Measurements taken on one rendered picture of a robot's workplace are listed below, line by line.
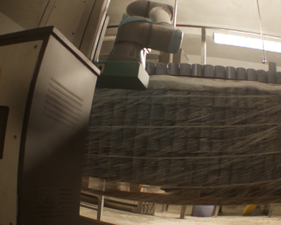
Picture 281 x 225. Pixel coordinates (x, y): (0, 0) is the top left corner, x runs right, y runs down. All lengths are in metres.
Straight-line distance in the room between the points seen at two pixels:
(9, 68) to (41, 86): 0.11
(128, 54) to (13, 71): 0.60
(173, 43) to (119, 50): 0.21
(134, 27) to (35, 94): 0.69
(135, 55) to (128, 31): 0.11
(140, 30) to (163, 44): 0.10
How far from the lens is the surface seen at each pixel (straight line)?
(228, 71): 1.73
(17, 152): 0.62
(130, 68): 1.13
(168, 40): 1.24
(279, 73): 1.75
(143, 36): 1.23
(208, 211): 4.76
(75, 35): 1.17
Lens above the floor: 0.56
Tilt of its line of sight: 11 degrees up
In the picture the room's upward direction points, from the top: 8 degrees clockwise
